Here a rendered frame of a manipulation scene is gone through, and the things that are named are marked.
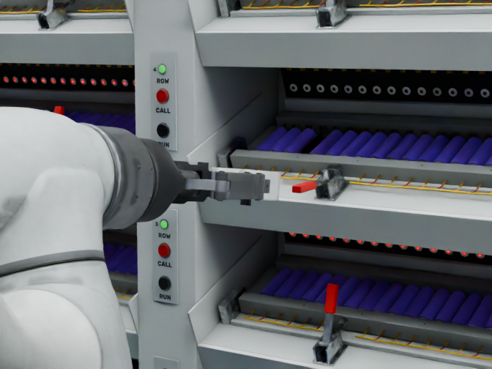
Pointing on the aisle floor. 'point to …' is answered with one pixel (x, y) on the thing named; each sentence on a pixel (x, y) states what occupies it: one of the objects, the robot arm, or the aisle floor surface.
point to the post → (189, 61)
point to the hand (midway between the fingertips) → (245, 184)
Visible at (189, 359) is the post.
